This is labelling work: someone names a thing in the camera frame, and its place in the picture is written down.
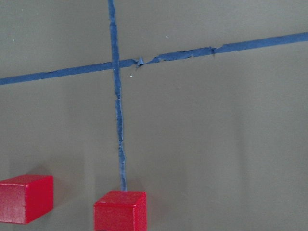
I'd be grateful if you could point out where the red block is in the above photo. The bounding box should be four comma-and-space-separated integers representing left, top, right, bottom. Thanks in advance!
0, 174, 54, 224
93, 191, 147, 231

